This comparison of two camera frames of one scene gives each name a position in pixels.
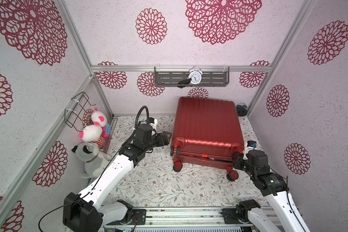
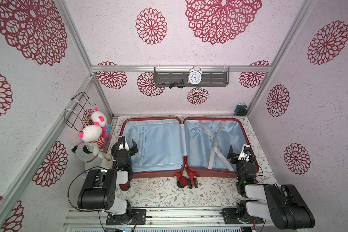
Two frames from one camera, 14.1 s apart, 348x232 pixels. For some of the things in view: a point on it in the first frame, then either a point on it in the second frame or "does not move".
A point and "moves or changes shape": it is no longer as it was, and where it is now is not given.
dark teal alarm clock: x=241 y=109 does not move
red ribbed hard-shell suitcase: x=206 y=132 moves or changes shape
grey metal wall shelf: x=171 y=76 does not move
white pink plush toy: x=100 y=119 does not move
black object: x=186 y=81 -> x=180 y=85
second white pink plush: x=93 y=133 does not move
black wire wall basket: x=79 y=114 does not move
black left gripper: x=166 y=140 -> x=134 y=149
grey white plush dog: x=94 y=158 does not move
